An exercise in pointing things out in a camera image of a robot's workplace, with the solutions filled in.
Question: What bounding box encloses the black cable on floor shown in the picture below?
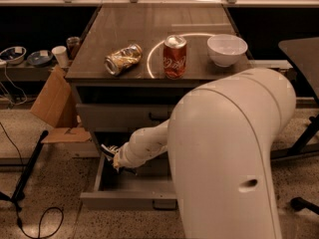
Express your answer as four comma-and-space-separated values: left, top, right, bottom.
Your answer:
0, 121, 65, 239

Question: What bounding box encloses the black caster foot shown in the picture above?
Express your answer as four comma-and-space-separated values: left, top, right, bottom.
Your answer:
290, 197, 319, 215

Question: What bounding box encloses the red soda can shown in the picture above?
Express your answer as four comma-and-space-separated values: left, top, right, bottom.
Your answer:
162, 35, 187, 79

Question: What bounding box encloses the crushed gold can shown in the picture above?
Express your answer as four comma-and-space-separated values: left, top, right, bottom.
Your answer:
104, 44, 143, 76

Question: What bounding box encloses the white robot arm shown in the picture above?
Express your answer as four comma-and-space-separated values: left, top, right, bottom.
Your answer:
114, 68, 296, 239

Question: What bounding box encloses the grey top drawer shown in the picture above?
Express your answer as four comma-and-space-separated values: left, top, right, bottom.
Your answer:
76, 104, 173, 132

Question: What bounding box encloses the white paper cup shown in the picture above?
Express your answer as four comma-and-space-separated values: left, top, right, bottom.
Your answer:
52, 46, 69, 68

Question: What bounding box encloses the grey drawer cabinet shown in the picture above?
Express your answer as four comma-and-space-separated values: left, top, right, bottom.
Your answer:
66, 3, 250, 146

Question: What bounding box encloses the brown cardboard box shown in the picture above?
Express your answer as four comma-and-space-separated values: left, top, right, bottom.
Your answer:
31, 66, 91, 143

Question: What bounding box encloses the open grey lower drawer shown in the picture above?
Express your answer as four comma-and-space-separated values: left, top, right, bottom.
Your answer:
80, 153, 177, 211

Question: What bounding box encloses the blue chip bag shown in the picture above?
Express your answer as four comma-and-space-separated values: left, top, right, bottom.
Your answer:
101, 144, 120, 160

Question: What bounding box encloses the white bowl on shelf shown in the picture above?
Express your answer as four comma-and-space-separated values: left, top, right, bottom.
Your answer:
0, 46, 27, 65

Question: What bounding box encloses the glass jar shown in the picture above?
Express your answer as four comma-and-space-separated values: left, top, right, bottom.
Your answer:
66, 37, 81, 60

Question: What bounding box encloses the white cable left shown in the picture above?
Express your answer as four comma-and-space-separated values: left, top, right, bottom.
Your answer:
0, 63, 28, 108

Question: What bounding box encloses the blue bowl on shelf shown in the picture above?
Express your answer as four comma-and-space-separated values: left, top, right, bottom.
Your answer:
27, 50, 53, 67

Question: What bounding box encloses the black stand leg left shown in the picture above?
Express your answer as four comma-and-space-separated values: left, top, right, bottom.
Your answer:
11, 130, 48, 204

